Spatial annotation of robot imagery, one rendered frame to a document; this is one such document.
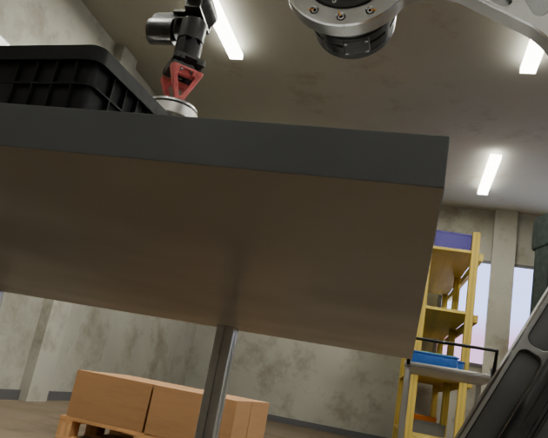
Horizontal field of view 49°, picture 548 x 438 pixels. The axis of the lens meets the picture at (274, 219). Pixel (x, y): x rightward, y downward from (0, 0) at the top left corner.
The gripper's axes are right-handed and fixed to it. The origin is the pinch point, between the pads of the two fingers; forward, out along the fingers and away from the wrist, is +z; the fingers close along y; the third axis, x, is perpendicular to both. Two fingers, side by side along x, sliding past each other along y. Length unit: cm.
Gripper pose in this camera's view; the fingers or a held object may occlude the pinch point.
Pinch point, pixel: (174, 103)
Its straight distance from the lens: 127.9
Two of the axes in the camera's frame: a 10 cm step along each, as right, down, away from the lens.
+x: 8.8, 2.8, 3.9
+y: 4.5, -1.8, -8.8
